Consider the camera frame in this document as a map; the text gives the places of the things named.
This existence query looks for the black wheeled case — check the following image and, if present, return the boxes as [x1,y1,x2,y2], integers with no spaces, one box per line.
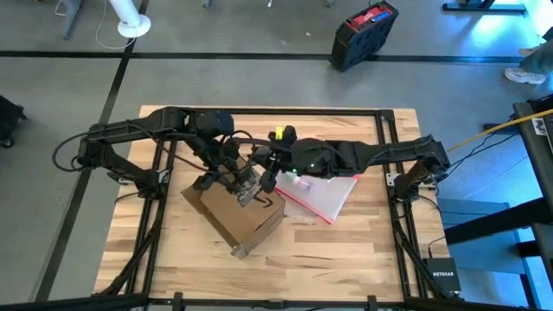
[0,94,28,149]

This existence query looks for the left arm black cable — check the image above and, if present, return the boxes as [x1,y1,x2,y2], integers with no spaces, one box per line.
[224,129,260,152]

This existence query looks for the blue grey cabinet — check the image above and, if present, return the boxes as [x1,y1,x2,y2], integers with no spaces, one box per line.
[435,197,539,277]

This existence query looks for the wooden desk grey legs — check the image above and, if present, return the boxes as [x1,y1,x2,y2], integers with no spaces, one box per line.
[54,0,84,41]

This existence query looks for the white fan cable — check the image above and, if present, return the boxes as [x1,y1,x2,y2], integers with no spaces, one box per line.
[54,0,135,50]

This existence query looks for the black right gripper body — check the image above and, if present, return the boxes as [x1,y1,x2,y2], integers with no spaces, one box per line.
[251,144,297,174]

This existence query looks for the person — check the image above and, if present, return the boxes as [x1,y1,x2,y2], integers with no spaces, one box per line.
[504,26,553,86]

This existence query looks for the black metal crossbar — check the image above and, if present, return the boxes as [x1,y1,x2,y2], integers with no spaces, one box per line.
[0,293,553,311]

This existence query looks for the black Netgear switch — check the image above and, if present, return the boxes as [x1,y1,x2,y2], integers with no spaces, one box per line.
[424,257,462,293]

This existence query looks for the black office table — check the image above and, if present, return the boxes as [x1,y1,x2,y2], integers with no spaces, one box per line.
[442,0,527,13]

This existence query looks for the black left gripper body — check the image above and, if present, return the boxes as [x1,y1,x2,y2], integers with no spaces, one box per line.
[207,140,245,176]

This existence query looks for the white mesh pouch red trim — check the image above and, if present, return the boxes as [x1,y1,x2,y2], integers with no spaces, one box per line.
[274,170,361,225]

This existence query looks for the yellow hanging cable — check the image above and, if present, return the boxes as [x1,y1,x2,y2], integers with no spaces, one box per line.
[447,108,553,153]

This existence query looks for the taped brown cardboard box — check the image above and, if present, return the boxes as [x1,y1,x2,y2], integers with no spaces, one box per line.
[180,157,287,260]

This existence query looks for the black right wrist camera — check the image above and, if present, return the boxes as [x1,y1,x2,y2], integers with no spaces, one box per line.
[267,124,299,146]

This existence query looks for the person's white shoe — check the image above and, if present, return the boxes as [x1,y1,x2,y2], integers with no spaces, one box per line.
[504,67,549,86]
[517,42,546,58]

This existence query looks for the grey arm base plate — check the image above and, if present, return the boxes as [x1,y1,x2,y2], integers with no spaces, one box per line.
[106,170,140,185]
[386,172,438,187]

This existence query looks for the red black tool case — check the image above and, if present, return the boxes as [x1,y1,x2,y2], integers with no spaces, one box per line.
[330,0,399,73]

